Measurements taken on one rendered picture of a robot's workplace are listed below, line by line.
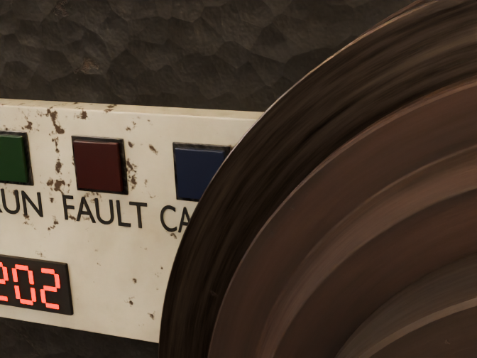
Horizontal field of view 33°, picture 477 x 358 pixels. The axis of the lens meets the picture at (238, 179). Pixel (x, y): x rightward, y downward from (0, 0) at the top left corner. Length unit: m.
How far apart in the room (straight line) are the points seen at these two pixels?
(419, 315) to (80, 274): 0.37
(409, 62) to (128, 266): 0.32
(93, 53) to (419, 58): 0.30
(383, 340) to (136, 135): 0.30
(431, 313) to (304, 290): 0.08
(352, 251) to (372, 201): 0.02
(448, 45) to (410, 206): 0.07
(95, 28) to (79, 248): 0.16
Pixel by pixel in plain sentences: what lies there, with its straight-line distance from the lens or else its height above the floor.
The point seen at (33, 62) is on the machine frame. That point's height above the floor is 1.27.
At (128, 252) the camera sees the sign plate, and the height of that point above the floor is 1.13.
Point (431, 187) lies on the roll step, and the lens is 0.34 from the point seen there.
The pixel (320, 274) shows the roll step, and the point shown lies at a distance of 0.36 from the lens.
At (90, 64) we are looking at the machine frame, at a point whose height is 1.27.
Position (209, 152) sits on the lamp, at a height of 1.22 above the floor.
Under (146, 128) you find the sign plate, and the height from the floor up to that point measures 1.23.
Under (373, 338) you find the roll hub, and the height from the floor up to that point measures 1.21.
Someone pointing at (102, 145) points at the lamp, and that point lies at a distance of 0.58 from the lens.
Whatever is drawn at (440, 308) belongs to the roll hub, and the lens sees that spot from 0.30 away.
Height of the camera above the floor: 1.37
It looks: 19 degrees down
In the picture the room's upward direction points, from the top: 3 degrees counter-clockwise
